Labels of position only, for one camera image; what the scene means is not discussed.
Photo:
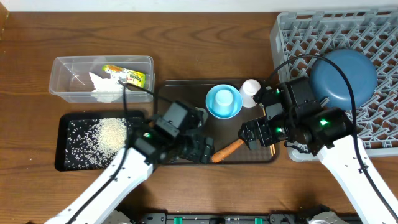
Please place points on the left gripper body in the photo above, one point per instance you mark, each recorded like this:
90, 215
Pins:
196, 145

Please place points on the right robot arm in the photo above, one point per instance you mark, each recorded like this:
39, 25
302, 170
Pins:
331, 137

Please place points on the white cup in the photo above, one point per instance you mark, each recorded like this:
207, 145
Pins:
248, 89

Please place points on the yellow-green snack wrapper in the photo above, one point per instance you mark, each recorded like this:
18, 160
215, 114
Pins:
125, 75

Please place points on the white rice pile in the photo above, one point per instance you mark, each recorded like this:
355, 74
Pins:
93, 143

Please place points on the white napkin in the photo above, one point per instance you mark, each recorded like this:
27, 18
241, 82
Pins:
106, 90

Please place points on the dark blue plate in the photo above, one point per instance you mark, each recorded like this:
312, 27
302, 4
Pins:
326, 81

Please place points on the clear plastic bin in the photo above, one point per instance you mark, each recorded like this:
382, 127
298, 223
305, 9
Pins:
70, 78

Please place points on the orange carrot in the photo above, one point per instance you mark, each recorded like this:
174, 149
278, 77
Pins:
225, 152

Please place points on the light blue bowl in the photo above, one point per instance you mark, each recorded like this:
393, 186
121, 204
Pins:
210, 97

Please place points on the grey dishwasher rack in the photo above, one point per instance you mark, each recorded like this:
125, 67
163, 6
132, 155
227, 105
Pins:
373, 32

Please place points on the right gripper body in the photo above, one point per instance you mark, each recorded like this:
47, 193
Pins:
270, 130

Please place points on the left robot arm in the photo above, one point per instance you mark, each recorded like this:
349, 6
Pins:
132, 166

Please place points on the black plastic tray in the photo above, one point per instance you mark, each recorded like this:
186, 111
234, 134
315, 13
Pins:
135, 118

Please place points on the light blue cup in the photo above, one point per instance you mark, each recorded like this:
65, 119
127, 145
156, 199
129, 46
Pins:
223, 103

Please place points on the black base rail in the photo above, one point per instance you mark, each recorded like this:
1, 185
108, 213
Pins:
162, 218

